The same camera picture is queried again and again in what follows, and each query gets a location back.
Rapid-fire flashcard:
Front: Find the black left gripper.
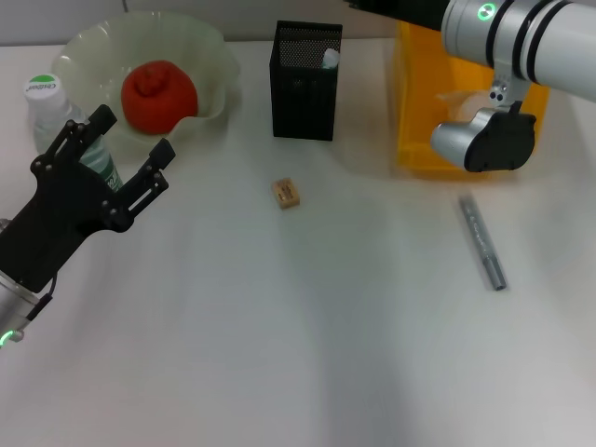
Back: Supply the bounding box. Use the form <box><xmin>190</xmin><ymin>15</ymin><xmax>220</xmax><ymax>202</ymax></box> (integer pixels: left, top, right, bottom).
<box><xmin>0</xmin><ymin>103</ymin><xmax>178</xmax><ymax>293</ymax></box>

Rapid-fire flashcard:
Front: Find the black mesh pen holder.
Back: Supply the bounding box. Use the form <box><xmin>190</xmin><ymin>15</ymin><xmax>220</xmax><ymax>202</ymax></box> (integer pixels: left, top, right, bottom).
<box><xmin>268</xmin><ymin>19</ymin><xmax>345</xmax><ymax>142</ymax></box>

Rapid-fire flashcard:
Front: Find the tan eraser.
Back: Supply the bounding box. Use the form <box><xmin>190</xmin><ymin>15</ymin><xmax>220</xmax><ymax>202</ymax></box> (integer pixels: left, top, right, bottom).
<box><xmin>270</xmin><ymin>177</ymin><xmax>302</xmax><ymax>211</ymax></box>

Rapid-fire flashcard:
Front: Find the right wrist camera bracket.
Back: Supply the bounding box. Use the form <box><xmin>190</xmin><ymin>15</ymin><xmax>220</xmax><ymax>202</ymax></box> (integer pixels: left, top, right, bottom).
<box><xmin>488</xmin><ymin>57</ymin><xmax>531</xmax><ymax>112</ymax></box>

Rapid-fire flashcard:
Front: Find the clear green-label water bottle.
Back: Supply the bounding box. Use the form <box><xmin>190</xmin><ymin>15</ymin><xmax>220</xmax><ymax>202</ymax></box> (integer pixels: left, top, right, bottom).
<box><xmin>22</xmin><ymin>72</ymin><xmax>126</xmax><ymax>193</ymax></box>

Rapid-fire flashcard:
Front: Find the left gripper cable with plug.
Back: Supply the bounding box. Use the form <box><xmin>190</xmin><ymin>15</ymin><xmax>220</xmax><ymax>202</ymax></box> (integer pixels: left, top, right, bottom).
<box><xmin>7</xmin><ymin>273</ymin><xmax>61</xmax><ymax>345</ymax></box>

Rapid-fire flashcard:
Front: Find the grey marker pen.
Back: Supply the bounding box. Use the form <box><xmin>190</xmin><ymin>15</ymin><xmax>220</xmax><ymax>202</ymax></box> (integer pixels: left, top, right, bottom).
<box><xmin>457</xmin><ymin>194</ymin><xmax>509</xmax><ymax>293</ymax></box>

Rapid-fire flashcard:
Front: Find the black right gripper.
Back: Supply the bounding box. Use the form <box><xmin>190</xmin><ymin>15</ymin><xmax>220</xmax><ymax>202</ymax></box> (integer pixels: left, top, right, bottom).
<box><xmin>343</xmin><ymin>0</ymin><xmax>447</xmax><ymax>34</ymax></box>

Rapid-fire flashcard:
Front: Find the yellow plastic bin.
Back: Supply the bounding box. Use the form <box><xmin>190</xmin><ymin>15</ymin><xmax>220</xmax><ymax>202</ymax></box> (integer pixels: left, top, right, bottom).
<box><xmin>394</xmin><ymin>20</ymin><xmax>551</xmax><ymax>182</ymax></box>

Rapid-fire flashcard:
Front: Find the pale green glass fruit plate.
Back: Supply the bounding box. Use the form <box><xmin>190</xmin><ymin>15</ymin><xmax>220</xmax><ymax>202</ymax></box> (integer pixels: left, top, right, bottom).
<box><xmin>49</xmin><ymin>11</ymin><xmax>242</xmax><ymax>155</ymax></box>

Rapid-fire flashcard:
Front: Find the green pen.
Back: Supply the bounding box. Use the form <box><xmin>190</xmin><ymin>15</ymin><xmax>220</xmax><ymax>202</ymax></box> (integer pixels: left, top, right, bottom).
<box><xmin>320</xmin><ymin>47</ymin><xmax>342</xmax><ymax>72</ymax></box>

